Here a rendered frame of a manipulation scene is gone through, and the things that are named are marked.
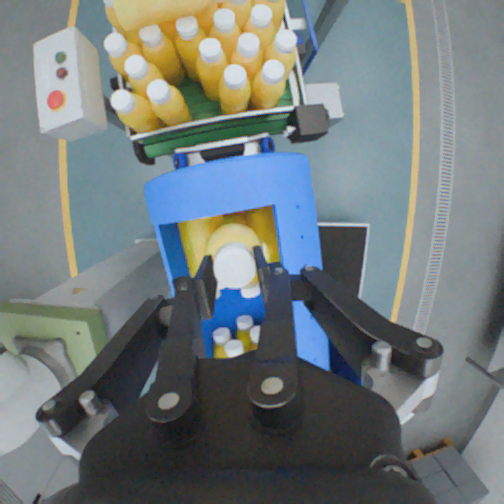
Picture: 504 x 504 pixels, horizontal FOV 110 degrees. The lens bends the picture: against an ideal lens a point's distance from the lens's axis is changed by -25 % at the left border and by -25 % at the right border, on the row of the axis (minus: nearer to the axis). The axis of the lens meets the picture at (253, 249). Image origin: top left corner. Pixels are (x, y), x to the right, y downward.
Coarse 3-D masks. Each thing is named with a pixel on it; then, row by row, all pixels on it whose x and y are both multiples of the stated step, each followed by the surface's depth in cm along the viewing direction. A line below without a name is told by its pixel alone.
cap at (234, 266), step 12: (228, 252) 21; (240, 252) 21; (216, 264) 21; (228, 264) 21; (240, 264) 21; (252, 264) 21; (216, 276) 21; (228, 276) 21; (240, 276) 21; (252, 276) 21
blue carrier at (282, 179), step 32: (224, 160) 27; (256, 160) 27; (288, 160) 30; (160, 192) 30; (192, 192) 28; (224, 192) 27; (256, 192) 28; (288, 192) 30; (160, 224) 41; (288, 224) 31; (288, 256) 31; (320, 256) 39; (224, 288) 58; (224, 320) 59; (256, 320) 62; (320, 352) 39
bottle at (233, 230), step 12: (216, 228) 28; (228, 228) 25; (240, 228) 25; (252, 228) 29; (216, 240) 24; (228, 240) 24; (240, 240) 24; (252, 240) 24; (216, 252) 23; (252, 252) 23
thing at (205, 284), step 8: (208, 256) 21; (200, 264) 19; (208, 264) 19; (200, 272) 17; (208, 272) 18; (192, 280) 15; (200, 280) 15; (208, 280) 17; (216, 280) 22; (200, 288) 15; (208, 288) 17; (216, 288) 21; (200, 296) 15; (208, 296) 16; (200, 304) 16; (208, 304) 16; (200, 312) 16; (208, 312) 16
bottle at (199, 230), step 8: (216, 216) 39; (192, 224) 39; (200, 224) 38; (208, 224) 38; (216, 224) 39; (192, 232) 39; (200, 232) 38; (208, 232) 39; (192, 240) 40; (200, 240) 39; (192, 248) 40; (200, 248) 39; (200, 256) 40
